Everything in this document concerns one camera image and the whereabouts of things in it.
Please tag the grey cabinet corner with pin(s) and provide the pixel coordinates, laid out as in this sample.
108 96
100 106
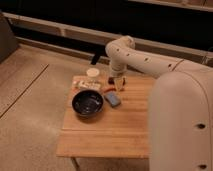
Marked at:
8 41

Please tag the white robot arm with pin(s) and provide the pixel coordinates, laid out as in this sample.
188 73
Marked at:
180 106

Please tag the black ceramic bowl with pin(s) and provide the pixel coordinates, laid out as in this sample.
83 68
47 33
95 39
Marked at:
87 103

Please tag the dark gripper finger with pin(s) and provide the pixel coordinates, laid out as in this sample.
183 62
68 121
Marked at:
119 83

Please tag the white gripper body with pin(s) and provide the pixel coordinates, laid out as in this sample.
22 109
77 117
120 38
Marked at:
113 80

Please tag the white snack packet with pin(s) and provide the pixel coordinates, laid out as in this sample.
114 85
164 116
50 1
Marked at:
89 85

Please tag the wooden table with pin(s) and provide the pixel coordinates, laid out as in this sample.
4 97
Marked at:
119 132

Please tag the small white cup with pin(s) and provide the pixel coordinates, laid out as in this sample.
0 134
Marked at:
92 72

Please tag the blue sponge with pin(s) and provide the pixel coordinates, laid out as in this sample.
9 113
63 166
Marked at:
112 99

